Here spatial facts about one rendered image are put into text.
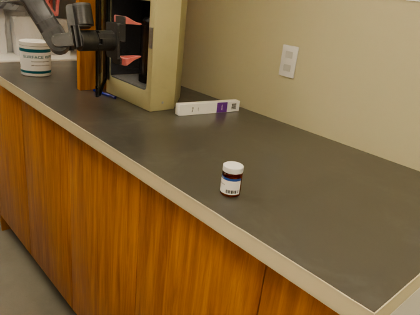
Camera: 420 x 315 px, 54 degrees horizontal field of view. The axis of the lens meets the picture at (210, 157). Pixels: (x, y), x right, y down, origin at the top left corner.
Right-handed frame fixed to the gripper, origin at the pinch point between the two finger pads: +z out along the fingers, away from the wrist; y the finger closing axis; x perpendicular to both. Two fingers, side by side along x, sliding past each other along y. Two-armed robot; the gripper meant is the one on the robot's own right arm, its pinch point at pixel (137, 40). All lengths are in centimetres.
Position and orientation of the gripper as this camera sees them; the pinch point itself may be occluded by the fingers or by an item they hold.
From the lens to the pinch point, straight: 134.9
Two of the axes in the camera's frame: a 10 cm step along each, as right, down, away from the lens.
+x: -6.7, -3.1, 6.7
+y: 0.8, -9.3, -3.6
